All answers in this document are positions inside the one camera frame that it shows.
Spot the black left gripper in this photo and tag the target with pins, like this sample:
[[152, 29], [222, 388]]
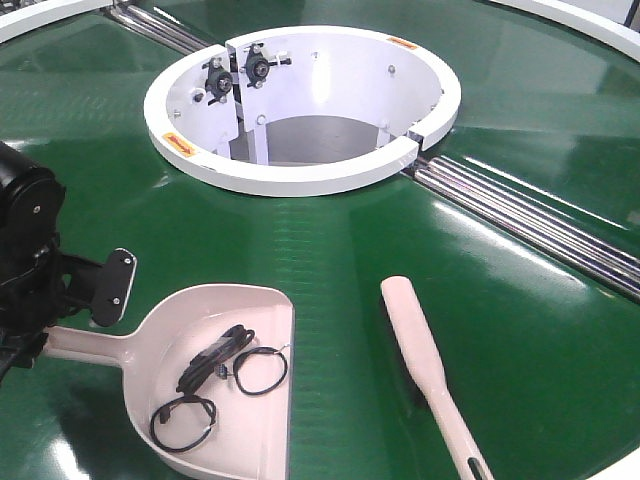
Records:
[[56, 285]]

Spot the beige plastic dustpan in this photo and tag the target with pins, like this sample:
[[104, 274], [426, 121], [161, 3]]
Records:
[[249, 437]]

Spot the beige plastic hand broom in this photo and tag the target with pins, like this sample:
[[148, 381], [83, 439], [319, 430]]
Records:
[[424, 364]]

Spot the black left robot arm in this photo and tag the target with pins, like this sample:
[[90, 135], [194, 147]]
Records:
[[31, 199]]

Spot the yellow arrow warning sticker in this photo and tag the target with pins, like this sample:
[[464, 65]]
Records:
[[181, 145]]

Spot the black bearing block left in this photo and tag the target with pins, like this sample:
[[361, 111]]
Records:
[[219, 81]]

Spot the black bearing block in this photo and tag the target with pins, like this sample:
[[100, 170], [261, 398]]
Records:
[[258, 66], [219, 81]]

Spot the black bearing block right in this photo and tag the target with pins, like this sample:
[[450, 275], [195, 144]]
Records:
[[258, 66]]

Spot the steel rollers upper left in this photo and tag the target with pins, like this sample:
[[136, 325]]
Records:
[[158, 28]]

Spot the steel rollers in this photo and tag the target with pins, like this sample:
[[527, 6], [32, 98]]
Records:
[[158, 28], [530, 220]]

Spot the white outer rim left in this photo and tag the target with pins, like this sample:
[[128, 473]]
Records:
[[42, 13]]

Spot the white rim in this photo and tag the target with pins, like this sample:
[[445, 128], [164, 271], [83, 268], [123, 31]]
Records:
[[42, 13], [606, 31]]

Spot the orange sticker far rim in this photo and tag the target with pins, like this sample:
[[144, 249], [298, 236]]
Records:
[[403, 43]]

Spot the steel rollers right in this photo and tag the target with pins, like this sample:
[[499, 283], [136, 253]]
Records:
[[530, 220]]

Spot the white outer rim right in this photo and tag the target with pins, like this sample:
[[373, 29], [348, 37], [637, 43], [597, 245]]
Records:
[[606, 31]]

